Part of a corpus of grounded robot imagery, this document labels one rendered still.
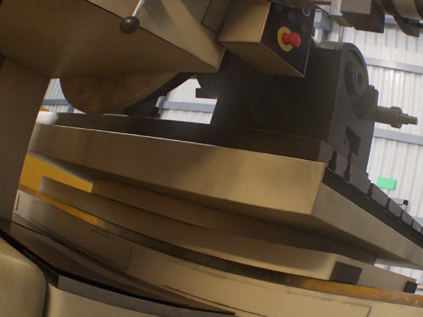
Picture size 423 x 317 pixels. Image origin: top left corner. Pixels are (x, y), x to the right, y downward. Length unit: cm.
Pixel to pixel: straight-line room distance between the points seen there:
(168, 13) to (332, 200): 48
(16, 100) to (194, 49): 66
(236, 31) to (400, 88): 830
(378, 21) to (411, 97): 848
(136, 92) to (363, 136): 51
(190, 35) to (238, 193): 34
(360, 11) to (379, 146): 849
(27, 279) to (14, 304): 7
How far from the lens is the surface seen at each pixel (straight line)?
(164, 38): 102
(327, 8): 73
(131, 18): 92
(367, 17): 68
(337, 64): 127
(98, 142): 158
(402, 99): 923
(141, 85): 128
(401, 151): 894
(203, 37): 109
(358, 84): 135
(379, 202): 151
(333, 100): 124
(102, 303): 106
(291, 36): 108
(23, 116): 159
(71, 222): 188
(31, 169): 366
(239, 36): 107
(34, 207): 212
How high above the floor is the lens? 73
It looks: 8 degrees up
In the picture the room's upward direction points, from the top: 17 degrees clockwise
